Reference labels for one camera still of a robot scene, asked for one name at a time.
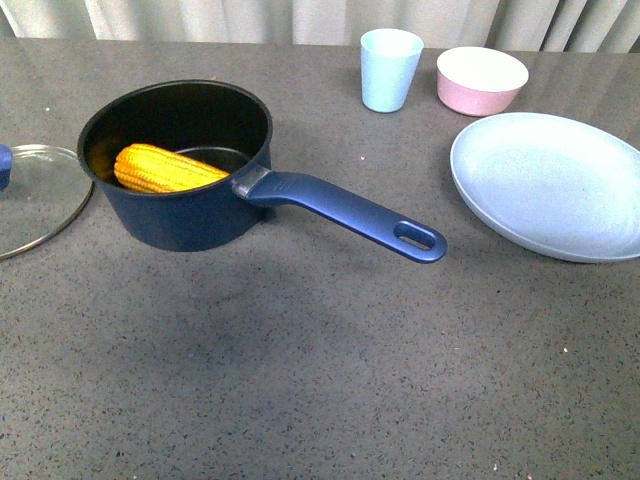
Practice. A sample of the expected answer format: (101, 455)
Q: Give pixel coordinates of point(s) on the glass lid blue knob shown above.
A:
(43, 190)

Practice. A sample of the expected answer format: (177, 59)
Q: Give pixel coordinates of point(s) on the dark blue saucepan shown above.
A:
(230, 128)

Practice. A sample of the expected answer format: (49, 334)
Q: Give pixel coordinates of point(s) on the pink bowl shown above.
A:
(478, 81)

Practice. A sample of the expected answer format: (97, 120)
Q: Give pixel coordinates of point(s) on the light blue cup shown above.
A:
(389, 60)

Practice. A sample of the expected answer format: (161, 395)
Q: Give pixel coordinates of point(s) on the yellow corn cob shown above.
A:
(149, 169)

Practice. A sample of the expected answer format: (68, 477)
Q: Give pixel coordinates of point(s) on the light blue plate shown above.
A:
(553, 185)

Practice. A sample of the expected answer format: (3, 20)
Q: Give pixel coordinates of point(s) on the white curtain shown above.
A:
(555, 26)

